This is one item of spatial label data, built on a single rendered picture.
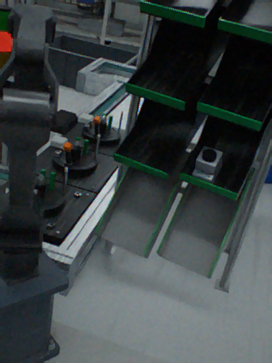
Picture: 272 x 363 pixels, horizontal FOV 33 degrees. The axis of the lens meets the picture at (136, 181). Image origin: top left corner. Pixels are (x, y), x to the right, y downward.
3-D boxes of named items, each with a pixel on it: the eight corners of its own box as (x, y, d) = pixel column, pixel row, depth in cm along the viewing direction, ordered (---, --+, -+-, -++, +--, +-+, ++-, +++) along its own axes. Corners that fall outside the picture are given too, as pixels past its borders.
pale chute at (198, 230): (210, 279, 104) (210, 276, 100) (158, 256, 108) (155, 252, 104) (256, 172, 111) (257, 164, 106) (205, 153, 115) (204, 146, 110)
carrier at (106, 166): (96, 198, 132) (102, 160, 126) (20, 175, 136) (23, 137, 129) (121, 164, 153) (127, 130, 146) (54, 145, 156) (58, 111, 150)
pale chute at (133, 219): (147, 258, 106) (144, 255, 102) (99, 237, 110) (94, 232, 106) (196, 155, 113) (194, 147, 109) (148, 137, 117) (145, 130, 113)
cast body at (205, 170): (210, 189, 98) (214, 168, 92) (191, 181, 99) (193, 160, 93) (224, 162, 102) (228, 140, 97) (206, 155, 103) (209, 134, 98)
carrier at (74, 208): (61, 245, 111) (66, 202, 105) (-28, 216, 114) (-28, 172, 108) (95, 199, 131) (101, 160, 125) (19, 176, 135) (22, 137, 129)
